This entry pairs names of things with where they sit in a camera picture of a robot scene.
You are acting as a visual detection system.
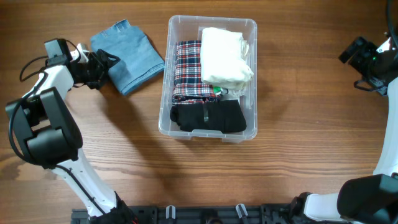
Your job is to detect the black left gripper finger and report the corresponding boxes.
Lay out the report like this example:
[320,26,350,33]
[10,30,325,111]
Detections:
[96,49,121,70]
[86,75,109,90]

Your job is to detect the blue denim jeans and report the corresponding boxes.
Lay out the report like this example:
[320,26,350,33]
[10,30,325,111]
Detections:
[90,19,165,95]

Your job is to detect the plaid flannel shirt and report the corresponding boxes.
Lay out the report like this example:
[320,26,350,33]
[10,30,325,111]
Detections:
[172,40,220,105]

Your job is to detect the cream cloth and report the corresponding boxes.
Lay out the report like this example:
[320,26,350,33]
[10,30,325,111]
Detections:
[200,27,254,91]

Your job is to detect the white printed t-shirt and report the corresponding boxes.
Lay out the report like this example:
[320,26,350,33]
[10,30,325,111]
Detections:
[213,86,245,98]

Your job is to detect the black garment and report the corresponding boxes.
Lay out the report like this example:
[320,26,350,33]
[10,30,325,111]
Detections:
[170,100,247,133]

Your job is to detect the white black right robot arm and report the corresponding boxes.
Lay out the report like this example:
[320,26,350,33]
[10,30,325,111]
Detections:
[287,37,397,223]

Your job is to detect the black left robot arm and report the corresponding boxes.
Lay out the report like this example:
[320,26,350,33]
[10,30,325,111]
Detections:
[6,39,139,223]

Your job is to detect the clear plastic storage container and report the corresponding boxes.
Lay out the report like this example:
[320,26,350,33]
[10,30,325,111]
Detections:
[158,15,258,143]

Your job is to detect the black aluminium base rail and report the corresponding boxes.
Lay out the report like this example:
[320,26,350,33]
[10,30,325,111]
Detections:
[70,203,312,224]

